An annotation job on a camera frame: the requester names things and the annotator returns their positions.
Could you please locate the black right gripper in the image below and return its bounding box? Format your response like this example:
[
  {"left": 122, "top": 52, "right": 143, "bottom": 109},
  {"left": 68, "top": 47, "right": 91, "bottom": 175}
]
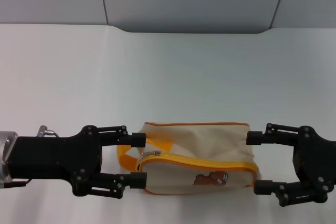
[{"left": 246, "top": 123, "right": 336, "bottom": 207}]

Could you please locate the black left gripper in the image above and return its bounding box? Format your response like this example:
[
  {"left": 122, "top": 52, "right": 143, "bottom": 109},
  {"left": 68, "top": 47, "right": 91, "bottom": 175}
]
[{"left": 7, "top": 125, "right": 148, "bottom": 199}]

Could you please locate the beige bear print food bag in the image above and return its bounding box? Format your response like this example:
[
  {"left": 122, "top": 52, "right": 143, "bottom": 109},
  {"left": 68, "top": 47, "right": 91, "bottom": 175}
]
[{"left": 116, "top": 122, "right": 261, "bottom": 196}]

